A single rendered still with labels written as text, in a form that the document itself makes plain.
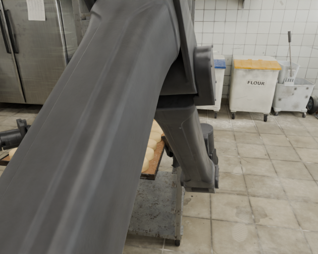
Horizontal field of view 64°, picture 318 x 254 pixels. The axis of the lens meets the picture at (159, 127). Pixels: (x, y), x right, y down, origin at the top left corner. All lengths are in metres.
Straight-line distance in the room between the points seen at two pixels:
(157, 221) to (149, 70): 1.55
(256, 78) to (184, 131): 3.08
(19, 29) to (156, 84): 3.56
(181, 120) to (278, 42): 3.77
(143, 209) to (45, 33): 2.50
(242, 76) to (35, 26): 2.58
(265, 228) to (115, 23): 1.89
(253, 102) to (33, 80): 2.89
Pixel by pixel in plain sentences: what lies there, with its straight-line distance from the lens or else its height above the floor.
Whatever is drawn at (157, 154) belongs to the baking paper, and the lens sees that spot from 0.68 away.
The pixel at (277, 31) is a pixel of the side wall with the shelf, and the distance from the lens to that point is 4.03.
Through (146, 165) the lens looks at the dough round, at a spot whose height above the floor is 1.02.
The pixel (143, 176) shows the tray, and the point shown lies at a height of 1.01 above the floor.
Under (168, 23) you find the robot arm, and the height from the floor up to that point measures 1.34.
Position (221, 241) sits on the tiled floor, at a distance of 1.83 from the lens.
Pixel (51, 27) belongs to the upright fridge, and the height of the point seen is 1.15.
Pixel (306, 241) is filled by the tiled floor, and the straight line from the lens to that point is 2.02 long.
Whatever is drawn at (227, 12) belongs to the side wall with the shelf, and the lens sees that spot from 3.91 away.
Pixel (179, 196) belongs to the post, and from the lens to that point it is 1.41.
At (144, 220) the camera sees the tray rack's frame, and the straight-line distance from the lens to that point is 1.70.
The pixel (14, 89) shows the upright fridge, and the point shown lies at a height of 0.36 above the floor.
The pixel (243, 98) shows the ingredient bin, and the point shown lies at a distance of 3.46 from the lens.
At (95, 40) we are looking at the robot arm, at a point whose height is 1.33.
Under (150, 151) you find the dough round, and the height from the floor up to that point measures 1.02.
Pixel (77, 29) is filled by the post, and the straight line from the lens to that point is 1.19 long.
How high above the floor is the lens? 1.35
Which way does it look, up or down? 25 degrees down
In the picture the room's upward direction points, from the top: straight up
